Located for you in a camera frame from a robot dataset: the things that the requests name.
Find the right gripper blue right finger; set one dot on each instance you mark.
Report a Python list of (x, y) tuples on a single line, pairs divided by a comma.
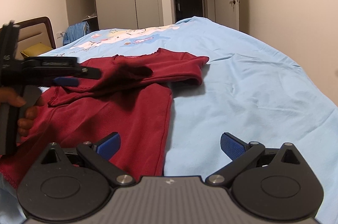
[(243, 156)]

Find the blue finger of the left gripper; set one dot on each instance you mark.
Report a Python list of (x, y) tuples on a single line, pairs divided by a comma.
[(66, 81), (79, 71)]

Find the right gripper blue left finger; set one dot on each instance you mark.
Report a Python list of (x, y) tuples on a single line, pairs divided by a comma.
[(96, 156)]

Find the dark red long-sleeve sweater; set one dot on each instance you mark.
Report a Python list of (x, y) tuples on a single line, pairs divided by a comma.
[(132, 98)]

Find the blue clothes pile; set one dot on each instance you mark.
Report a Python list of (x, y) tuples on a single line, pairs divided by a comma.
[(75, 32)]

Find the person's left hand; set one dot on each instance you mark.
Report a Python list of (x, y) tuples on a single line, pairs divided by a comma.
[(10, 96)]

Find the olive yellow pillow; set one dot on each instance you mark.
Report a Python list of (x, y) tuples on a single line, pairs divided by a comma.
[(35, 50)]

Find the brown beige bed headboard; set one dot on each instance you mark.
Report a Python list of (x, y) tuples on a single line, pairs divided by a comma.
[(33, 31)]

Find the light blue cartoon duvet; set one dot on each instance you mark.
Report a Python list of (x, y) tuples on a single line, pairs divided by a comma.
[(249, 89)]

